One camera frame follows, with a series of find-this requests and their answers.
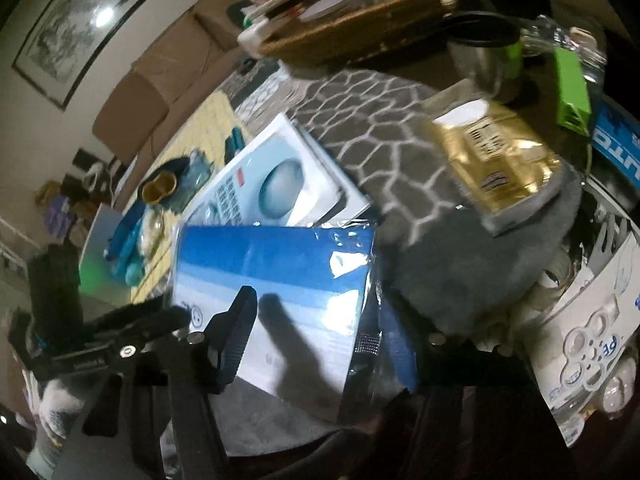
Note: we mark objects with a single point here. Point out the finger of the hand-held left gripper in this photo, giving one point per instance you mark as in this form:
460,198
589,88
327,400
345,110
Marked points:
145,321

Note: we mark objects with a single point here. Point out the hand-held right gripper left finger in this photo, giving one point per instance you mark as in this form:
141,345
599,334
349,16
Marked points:
235,342

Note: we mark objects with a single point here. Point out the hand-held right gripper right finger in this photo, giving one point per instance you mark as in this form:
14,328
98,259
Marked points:
400,347

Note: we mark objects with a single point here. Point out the blue white plastic-wrapped packet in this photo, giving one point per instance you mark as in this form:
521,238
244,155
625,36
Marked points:
280,270

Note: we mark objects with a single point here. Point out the pale blue board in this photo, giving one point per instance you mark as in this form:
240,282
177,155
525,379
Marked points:
97,250

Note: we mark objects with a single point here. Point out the clear bag white contents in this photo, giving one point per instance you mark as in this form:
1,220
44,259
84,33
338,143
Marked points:
147,240

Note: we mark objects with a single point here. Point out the blue plastic tool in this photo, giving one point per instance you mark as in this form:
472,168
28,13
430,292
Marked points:
122,235

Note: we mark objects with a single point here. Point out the shelf clutter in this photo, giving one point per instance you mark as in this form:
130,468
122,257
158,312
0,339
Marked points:
62,210

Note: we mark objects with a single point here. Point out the white curved gadget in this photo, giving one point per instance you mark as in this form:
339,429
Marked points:
102,172

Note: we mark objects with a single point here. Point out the clear blue bottle white nozzle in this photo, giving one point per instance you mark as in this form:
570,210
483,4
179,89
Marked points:
200,175

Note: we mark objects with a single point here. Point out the white box egg-shaped picture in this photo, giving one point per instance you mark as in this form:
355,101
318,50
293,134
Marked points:
280,180

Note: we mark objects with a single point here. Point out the white battery pack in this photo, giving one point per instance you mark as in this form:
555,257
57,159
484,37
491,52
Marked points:
600,340

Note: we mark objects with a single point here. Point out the teal utility knife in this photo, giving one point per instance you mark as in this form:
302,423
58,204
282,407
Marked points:
237,138

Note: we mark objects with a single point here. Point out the yellow plaid mat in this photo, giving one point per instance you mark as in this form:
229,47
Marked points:
205,125

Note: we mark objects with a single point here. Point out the gold foil packet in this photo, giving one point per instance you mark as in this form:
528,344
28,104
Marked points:
495,160

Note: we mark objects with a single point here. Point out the brown sofa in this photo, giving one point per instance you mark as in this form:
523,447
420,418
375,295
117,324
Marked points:
145,100

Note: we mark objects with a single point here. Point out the grey white patterned blanket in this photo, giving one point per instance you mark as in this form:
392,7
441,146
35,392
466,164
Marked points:
390,125

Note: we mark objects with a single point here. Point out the steel cup black rim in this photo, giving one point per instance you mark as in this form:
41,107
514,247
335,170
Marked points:
480,65

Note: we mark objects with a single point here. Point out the blue box white lettering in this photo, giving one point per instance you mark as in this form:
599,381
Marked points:
617,135

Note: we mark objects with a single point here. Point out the long beige device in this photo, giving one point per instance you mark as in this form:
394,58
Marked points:
270,35

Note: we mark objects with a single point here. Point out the green box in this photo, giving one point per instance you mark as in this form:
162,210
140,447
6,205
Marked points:
572,90

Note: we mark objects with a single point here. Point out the brown wicker basket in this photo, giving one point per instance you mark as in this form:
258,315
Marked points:
380,20

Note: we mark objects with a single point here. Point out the clear plastic bottle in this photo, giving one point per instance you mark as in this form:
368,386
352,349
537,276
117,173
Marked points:
575,45

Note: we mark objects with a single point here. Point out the container with grey lid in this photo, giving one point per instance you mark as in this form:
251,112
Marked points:
330,5

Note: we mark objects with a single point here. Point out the framed wall painting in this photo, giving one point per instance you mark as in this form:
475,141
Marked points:
75,25

